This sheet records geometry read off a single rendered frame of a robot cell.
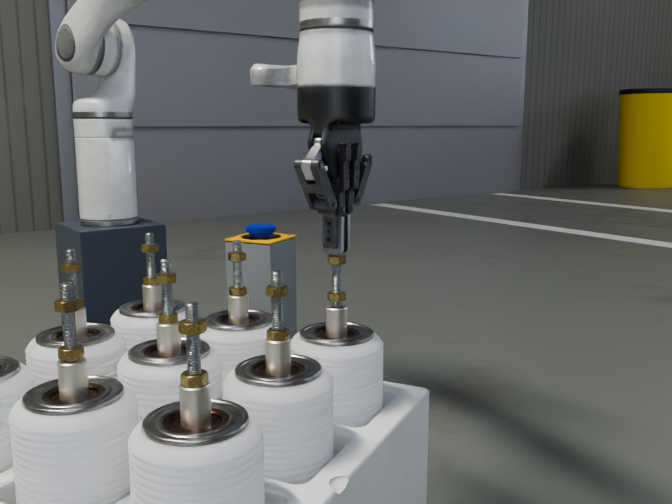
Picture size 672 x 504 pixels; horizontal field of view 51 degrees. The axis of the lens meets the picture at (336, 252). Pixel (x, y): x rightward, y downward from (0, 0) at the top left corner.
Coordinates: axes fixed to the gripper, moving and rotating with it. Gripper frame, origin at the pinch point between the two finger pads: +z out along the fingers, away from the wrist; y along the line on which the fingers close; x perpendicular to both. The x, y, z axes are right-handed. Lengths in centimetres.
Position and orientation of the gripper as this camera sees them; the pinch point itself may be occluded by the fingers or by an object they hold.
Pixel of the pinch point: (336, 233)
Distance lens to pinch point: 69.6
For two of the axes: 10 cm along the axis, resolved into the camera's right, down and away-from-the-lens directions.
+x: -9.0, -0.8, 4.4
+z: 0.0, 9.8, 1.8
